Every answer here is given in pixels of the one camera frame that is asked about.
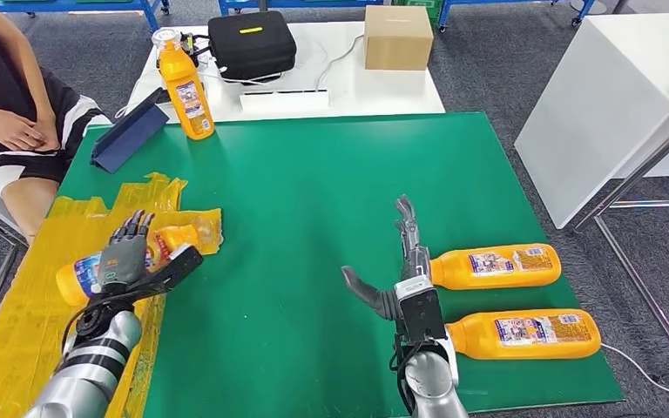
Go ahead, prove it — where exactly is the person's right hand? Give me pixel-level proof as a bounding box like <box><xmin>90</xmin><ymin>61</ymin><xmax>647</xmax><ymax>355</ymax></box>
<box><xmin>0</xmin><ymin>112</ymin><xmax>47</xmax><ymax>152</ymax></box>

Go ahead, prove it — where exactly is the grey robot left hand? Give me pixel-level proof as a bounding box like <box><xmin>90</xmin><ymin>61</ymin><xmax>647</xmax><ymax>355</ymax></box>
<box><xmin>96</xmin><ymin>210</ymin><xmax>156</xmax><ymax>290</ymax></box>

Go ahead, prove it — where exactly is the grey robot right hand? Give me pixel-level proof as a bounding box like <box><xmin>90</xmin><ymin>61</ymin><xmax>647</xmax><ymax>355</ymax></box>
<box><xmin>341</xmin><ymin>194</ymin><xmax>433</xmax><ymax>322</ymax></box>

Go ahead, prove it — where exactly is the person's left hand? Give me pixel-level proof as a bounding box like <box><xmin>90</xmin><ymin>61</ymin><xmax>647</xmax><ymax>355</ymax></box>
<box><xmin>33</xmin><ymin>111</ymin><xmax>62</xmax><ymax>152</ymax></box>

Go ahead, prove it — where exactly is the orange detergent bottle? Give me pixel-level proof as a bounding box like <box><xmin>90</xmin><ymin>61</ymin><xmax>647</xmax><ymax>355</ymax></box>
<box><xmin>151</xmin><ymin>27</ymin><xmax>216</xmax><ymax>141</ymax></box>
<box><xmin>445</xmin><ymin>308</ymin><xmax>602</xmax><ymax>361</ymax></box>
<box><xmin>429</xmin><ymin>242</ymin><xmax>563</xmax><ymax>292</ymax></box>
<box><xmin>55</xmin><ymin>223</ymin><xmax>221</xmax><ymax>307</ymax></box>

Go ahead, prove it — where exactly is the dark blue tablet case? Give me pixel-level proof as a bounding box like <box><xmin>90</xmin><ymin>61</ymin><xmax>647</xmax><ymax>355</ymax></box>
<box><xmin>90</xmin><ymin>86</ymin><xmax>171</xmax><ymax>174</ymax></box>

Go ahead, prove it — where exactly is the green table mat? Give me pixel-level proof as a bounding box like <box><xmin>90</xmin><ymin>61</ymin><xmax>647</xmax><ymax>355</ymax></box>
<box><xmin>54</xmin><ymin>111</ymin><xmax>625</xmax><ymax>418</ymax></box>

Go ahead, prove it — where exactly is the yellow tape patch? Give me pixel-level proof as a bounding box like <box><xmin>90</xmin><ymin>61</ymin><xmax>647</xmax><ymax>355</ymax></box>
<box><xmin>0</xmin><ymin>172</ymin><xmax>223</xmax><ymax>418</ymax></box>

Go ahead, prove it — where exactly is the blue metal rack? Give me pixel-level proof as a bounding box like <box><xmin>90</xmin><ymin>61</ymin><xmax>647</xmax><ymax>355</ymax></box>
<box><xmin>571</xmin><ymin>0</ymin><xmax>598</xmax><ymax>27</ymax></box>
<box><xmin>218</xmin><ymin>0</ymin><xmax>451</xmax><ymax>30</ymax></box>
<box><xmin>0</xmin><ymin>0</ymin><xmax>171</xmax><ymax>30</ymax></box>

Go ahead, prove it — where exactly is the black handheld controller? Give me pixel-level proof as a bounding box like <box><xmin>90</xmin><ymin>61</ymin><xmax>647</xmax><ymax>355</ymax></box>
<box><xmin>179</xmin><ymin>31</ymin><xmax>200</xmax><ymax>64</ymax></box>

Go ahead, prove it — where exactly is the white low table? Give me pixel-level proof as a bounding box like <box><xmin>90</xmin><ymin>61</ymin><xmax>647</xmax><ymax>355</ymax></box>
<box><xmin>118</xmin><ymin>20</ymin><xmax>446</xmax><ymax>124</ymax></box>

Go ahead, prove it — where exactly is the white power strip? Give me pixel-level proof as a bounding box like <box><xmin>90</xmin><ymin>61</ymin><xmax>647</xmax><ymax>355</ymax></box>
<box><xmin>239</xmin><ymin>88</ymin><xmax>331</xmax><ymax>113</ymax></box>

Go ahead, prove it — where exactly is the black carrying case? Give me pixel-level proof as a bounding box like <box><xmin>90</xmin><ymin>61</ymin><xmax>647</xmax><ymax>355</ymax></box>
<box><xmin>207</xmin><ymin>10</ymin><xmax>298</xmax><ymax>82</ymax></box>

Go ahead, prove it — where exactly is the brown cardboard box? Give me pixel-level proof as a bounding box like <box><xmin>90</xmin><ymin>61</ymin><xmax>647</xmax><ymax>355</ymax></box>
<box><xmin>363</xmin><ymin>4</ymin><xmax>435</xmax><ymax>71</ymax></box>

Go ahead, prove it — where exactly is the white tilted table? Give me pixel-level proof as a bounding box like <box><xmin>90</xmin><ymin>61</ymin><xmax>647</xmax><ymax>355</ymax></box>
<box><xmin>513</xmin><ymin>12</ymin><xmax>669</xmax><ymax>231</ymax></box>

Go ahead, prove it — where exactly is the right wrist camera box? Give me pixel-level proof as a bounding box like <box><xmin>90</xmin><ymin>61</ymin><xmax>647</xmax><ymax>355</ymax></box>
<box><xmin>394</xmin><ymin>275</ymin><xmax>448</xmax><ymax>342</ymax></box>

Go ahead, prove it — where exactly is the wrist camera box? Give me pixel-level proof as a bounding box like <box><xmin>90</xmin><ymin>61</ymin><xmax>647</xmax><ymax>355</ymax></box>
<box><xmin>103</xmin><ymin>245</ymin><xmax>205</xmax><ymax>298</ymax></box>
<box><xmin>394</xmin><ymin>275</ymin><xmax>448</xmax><ymax>342</ymax></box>

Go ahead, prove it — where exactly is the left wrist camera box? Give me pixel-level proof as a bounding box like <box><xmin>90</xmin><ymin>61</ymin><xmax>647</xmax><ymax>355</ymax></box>
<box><xmin>103</xmin><ymin>245</ymin><xmax>205</xmax><ymax>298</ymax></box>

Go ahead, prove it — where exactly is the white table cable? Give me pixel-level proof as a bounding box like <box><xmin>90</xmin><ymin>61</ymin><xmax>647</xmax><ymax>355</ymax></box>
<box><xmin>314</xmin><ymin>31</ymin><xmax>366</xmax><ymax>91</ymax></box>
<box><xmin>199</xmin><ymin>60</ymin><xmax>284</xmax><ymax>84</ymax></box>

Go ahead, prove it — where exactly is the steel table frame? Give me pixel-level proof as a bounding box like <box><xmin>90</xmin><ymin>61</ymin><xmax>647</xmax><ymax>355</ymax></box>
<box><xmin>568</xmin><ymin>84</ymin><xmax>669</xmax><ymax>387</ymax></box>

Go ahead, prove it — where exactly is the white floor cable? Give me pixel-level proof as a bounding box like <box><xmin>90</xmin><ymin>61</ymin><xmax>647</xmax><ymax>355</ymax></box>
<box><xmin>599</xmin><ymin>343</ymin><xmax>669</xmax><ymax>412</ymax></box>

